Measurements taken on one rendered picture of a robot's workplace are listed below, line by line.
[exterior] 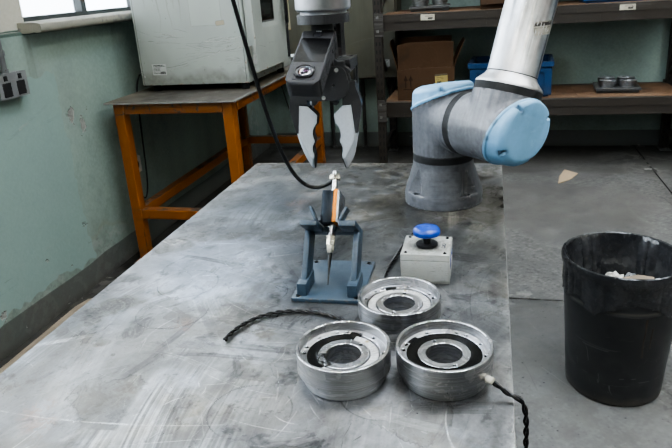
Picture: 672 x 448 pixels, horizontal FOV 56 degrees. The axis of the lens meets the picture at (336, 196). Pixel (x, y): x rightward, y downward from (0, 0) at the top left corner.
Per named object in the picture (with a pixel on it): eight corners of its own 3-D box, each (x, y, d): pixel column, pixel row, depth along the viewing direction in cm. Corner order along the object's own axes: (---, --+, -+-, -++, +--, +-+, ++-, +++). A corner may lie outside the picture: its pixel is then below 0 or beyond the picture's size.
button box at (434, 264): (450, 284, 90) (450, 253, 89) (401, 282, 92) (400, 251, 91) (453, 260, 98) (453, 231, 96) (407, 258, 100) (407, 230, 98)
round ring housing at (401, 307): (452, 338, 77) (452, 308, 76) (368, 350, 76) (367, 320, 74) (426, 298, 87) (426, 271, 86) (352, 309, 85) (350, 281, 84)
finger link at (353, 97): (369, 128, 88) (354, 66, 86) (367, 131, 87) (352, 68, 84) (336, 134, 89) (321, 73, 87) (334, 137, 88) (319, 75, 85)
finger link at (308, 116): (323, 158, 96) (330, 98, 92) (314, 170, 90) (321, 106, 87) (303, 155, 96) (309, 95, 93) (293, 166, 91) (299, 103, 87)
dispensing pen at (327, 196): (314, 281, 87) (323, 166, 92) (321, 285, 91) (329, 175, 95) (329, 282, 87) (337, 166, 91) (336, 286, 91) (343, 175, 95)
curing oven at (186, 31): (264, 89, 284) (249, -66, 263) (143, 92, 298) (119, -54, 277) (302, 69, 340) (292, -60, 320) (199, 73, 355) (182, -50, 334)
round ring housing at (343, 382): (374, 413, 65) (372, 379, 63) (282, 395, 69) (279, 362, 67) (402, 357, 74) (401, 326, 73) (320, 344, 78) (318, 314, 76)
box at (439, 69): (466, 99, 405) (466, 39, 393) (390, 101, 413) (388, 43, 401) (463, 88, 443) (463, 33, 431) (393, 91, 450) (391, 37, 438)
